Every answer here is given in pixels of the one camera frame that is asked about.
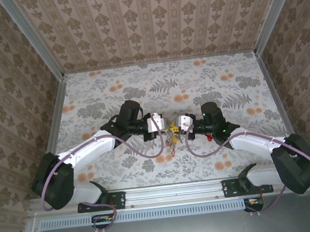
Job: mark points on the large oblong metal keyring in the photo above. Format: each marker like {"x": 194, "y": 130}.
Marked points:
{"x": 171, "y": 139}

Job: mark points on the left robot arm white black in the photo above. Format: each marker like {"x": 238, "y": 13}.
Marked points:
{"x": 91, "y": 147}

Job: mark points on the floral patterned table sheet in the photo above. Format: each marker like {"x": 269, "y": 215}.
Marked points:
{"x": 182, "y": 85}

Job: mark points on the aluminium corner post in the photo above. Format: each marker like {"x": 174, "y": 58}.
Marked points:
{"x": 33, "y": 40}
{"x": 274, "y": 14}

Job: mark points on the red plastic key tag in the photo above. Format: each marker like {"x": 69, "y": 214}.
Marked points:
{"x": 209, "y": 137}
{"x": 173, "y": 153}

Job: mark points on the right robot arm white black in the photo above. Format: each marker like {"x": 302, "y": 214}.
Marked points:
{"x": 252, "y": 141}

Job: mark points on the aluminium rail under wallpaper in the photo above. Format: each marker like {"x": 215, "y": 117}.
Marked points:
{"x": 160, "y": 61}

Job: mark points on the aluminium side rail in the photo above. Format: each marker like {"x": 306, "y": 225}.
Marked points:
{"x": 57, "y": 112}
{"x": 274, "y": 92}

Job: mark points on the long aluminium base rail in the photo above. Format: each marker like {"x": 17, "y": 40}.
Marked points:
{"x": 174, "y": 193}

